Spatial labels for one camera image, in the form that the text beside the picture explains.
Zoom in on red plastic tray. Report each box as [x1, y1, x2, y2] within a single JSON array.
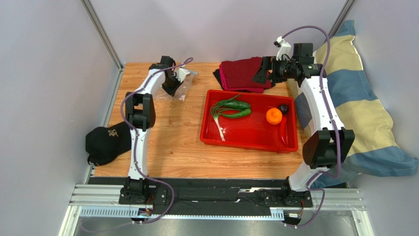
[[200, 89, 299, 153]]

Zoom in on aluminium rail frame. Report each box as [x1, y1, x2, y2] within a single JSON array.
[[60, 184, 374, 236]]

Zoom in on dark red folded cloth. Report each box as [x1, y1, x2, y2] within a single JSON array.
[[213, 57, 274, 93]]

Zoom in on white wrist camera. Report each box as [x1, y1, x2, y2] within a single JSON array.
[[274, 36, 291, 60], [175, 67, 191, 83]]

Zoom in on orange fruit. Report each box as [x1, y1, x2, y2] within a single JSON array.
[[265, 108, 283, 125]]

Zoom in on lower green pepper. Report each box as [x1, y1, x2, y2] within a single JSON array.
[[220, 109, 252, 119]]

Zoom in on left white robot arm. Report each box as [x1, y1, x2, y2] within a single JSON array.
[[119, 56, 183, 205]]

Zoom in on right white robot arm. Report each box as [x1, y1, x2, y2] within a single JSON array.
[[252, 39, 355, 206]]

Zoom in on clear zip top bag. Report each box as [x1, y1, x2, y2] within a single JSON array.
[[153, 70, 198, 102]]

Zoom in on black cap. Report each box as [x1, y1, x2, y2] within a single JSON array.
[[85, 122, 131, 166]]

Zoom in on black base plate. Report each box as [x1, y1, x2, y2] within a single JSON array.
[[88, 177, 348, 217]]

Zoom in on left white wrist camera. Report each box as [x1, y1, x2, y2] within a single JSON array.
[[175, 67, 191, 83]]

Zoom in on striped blue yellow pillow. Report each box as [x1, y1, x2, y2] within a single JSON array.
[[288, 20, 419, 189]]

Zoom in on upper green cucumber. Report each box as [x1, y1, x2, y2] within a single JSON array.
[[223, 100, 251, 110]]

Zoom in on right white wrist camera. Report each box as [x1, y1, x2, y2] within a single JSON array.
[[274, 36, 291, 60]]

